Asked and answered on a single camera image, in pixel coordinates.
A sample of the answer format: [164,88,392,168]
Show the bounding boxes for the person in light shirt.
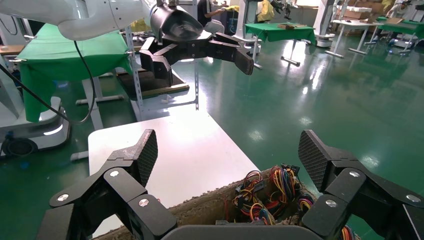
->
[385,0,413,21]

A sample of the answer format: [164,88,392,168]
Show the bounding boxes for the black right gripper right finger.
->
[298,129,424,240]

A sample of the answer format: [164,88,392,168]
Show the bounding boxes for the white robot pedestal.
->
[312,0,336,48]

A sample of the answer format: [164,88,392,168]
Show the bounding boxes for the white work table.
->
[325,19,384,60]

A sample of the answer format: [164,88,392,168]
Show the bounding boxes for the white table leg frame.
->
[75,76,125,132]

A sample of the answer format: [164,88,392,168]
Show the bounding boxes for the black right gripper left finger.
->
[36,129,178,240]

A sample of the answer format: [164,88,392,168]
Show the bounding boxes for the white robot column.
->
[232,0,263,45]

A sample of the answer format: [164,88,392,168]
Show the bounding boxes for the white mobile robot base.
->
[0,96,72,159]

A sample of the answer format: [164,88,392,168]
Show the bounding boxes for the small green tablecloth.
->
[244,22,318,46]

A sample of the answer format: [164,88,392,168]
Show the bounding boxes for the person in yellow jacket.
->
[255,0,276,23]

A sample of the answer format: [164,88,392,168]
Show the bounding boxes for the person in black shirt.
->
[197,0,227,35]

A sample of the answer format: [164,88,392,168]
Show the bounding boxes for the wooden tabletop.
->
[0,44,26,57]

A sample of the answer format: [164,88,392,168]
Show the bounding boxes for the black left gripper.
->
[139,3,255,88]

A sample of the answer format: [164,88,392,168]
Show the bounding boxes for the green tablecloth with box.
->
[375,15,424,55]

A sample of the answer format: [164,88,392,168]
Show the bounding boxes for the white table legs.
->
[251,35,301,70]

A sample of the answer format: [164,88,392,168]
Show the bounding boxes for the black board with wooden edge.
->
[116,68,190,100]

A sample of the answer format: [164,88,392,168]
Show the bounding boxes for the grey metal shelf frame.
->
[124,25,200,122]

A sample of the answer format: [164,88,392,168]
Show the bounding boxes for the stacked cardboard boxes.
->
[340,0,385,24]

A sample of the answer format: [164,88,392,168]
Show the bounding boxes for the large green tablecloth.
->
[18,23,133,123]

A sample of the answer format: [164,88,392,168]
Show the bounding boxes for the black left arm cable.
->
[0,39,97,125]

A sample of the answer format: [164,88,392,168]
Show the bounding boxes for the brown cardboard divider box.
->
[94,165,362,240]

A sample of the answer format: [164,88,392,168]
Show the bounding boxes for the white table foot tube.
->
[70,150,90,162]

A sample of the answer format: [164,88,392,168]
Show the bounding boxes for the flat cardboard piece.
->
[277,23,308,30]

